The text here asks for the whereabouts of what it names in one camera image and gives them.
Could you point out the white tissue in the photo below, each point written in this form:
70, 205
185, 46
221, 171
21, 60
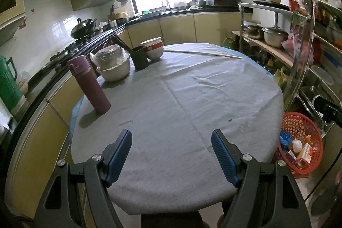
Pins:
297, 146

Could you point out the black chopstick cup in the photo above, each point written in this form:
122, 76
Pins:
139, 58

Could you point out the steel pot on shelf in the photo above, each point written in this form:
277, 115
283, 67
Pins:
274, 36

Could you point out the stacked red white bowls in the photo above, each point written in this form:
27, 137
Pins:
154, 48

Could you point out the grey tablecloth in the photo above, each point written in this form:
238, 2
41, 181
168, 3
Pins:
171, 108

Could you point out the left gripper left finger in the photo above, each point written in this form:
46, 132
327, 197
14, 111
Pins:
60, 204

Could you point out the black wok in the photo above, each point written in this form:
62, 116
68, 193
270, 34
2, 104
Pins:
83, 28

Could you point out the metal kitchen rack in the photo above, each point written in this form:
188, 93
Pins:
303, 80

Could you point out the purple thermos bottle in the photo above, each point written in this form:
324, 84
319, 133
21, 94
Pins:
82, 71

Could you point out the steel basin with lid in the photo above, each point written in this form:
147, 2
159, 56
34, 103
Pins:
112, 62

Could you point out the blue plastic bag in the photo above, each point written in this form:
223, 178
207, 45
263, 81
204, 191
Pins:
285, 139

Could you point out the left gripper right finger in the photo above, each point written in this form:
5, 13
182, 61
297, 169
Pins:
267, 194

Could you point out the orange plastic basket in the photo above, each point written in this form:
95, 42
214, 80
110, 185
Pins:
302, 128

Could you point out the green thermos jug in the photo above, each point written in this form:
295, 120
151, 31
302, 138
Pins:
9, 89

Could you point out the long bamboo stick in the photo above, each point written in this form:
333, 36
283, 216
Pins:
203, 53

